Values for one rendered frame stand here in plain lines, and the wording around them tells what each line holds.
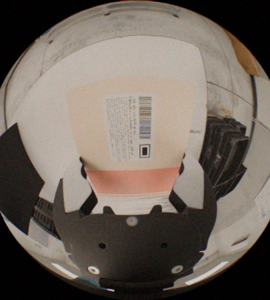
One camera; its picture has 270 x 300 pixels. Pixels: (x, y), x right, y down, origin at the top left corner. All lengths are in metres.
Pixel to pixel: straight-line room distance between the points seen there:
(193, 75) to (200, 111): 0.07
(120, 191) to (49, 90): 0.23
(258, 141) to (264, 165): 0.55
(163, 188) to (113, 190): 0.07
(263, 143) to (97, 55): 2.60
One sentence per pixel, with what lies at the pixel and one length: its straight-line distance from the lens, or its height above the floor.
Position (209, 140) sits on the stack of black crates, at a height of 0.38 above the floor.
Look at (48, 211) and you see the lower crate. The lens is 0.72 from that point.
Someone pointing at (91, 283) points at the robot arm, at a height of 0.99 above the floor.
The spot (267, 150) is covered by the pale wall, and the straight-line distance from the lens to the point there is 2.54.
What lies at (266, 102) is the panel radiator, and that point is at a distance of 2.46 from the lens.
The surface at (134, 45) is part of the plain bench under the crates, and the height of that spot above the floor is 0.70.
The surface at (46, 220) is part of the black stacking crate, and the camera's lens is 0.72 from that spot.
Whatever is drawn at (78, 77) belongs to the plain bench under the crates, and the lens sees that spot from 0.19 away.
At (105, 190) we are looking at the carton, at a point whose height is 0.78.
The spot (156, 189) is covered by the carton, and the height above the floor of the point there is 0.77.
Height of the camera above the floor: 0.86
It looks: 58 degrees down
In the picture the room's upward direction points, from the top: 175 degrees clockwise
